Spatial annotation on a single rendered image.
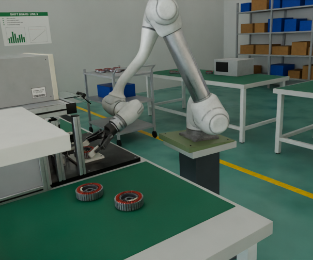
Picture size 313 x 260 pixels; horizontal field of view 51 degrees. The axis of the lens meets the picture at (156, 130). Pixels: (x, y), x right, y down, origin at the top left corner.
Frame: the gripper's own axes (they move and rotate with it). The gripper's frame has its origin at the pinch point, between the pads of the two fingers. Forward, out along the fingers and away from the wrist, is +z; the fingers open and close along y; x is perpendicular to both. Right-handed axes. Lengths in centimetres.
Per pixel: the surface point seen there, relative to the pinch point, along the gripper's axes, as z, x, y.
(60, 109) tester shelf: 1.0, -34.2, 22.0
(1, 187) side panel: 38.9, -23.4, 20.7
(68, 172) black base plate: 14.7, -4.3, 13.2
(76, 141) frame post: 3.7, -17.4, 20.5
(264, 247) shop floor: -47, 118, 43
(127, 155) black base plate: -14.6, 11.9, 12.2
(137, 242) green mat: 18, -4, 79
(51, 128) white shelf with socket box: 18, -56, 90
